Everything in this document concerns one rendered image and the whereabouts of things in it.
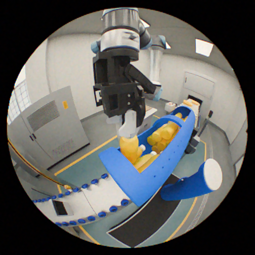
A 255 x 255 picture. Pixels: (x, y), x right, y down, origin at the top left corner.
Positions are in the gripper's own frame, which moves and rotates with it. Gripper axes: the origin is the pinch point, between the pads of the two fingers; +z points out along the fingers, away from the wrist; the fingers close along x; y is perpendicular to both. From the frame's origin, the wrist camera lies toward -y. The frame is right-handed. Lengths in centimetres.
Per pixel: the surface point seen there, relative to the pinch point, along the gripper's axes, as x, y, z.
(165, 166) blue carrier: 15.0, -3.4, 7.9
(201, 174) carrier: 45, -29, 28
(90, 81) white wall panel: -264, -49, -10
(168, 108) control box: -22, -92, 24
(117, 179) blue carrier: 8.8, 10.7, 4.9
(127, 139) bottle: 1.2, 1.4, 2.7
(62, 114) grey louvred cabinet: -126, 45, 27
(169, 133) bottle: 7.2, -22.1, 9.7
